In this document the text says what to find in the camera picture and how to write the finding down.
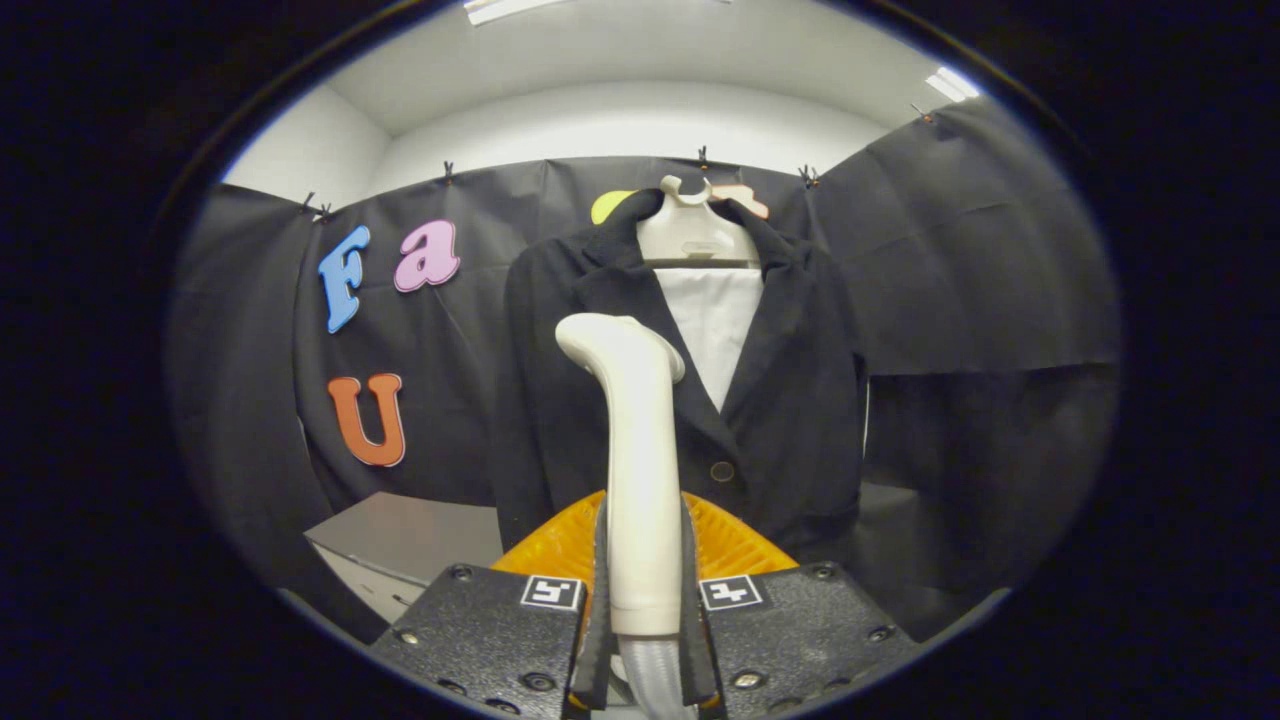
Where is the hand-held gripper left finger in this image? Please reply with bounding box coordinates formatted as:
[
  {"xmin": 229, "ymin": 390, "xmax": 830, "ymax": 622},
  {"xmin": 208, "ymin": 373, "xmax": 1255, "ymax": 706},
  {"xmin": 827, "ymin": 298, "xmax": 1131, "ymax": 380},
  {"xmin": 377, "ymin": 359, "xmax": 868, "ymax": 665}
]
[{"xmin": 368, "ymin": 495, "xmax": 613, "ymax": 719}]

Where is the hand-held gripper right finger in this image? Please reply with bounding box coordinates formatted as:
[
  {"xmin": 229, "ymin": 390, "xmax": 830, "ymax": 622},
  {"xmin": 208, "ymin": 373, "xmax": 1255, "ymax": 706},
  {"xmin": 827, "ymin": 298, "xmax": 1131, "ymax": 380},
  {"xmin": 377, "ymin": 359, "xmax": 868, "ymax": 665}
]
[{"xmin": 680, "ymin": 492, "xmax": 921, "ymax": 719}]

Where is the white garment steamer with hose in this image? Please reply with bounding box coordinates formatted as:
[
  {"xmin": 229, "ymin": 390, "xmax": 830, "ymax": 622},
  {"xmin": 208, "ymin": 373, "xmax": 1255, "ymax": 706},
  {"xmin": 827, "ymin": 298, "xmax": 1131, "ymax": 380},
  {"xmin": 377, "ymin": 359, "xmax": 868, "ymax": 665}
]
[{"xmin": 555, "ymin": 313, "xmax": 701, "ymax": 719}]

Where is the black blazer jacket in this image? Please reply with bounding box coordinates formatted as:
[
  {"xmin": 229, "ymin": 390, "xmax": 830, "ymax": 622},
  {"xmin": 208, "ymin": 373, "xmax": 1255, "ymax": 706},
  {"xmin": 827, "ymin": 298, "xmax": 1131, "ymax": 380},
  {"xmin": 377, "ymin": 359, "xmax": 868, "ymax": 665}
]
[{"xmin": 490, "ymin": 190, "xmax": 869, "ymax": 566}]

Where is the grey drawer cabinet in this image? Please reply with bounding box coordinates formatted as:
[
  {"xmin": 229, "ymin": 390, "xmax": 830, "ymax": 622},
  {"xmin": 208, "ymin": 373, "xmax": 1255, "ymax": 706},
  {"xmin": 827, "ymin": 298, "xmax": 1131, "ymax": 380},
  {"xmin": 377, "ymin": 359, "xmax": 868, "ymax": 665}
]
[{"xmin": 303, "ymin": 490, "xmax": 506, "ymax": 626}]

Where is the white plastic hanger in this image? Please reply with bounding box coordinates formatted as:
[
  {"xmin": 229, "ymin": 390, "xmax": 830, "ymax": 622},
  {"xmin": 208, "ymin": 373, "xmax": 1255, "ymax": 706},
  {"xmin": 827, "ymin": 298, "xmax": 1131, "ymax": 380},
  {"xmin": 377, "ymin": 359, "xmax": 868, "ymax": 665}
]
[{"xmin": 636, "ymin": 175, "xmax": 763, "ymax": 271}]

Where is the black backdrop cloth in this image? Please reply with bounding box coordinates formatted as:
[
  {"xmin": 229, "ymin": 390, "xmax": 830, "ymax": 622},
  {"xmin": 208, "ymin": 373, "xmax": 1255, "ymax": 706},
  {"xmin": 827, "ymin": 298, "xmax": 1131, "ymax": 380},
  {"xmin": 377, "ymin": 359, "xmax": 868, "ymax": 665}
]
[{"xmin": 170, "ymin": 98, "xmax": 1121, "ymax": 641}]

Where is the small ceiling light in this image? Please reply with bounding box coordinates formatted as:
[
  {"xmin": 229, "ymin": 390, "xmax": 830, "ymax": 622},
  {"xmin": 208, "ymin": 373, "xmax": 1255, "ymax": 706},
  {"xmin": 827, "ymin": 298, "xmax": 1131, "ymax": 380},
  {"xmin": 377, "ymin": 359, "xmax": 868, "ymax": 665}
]
[{"xmin": 925, "ymin": 66, "xmax": 983, "ymax": 103}]

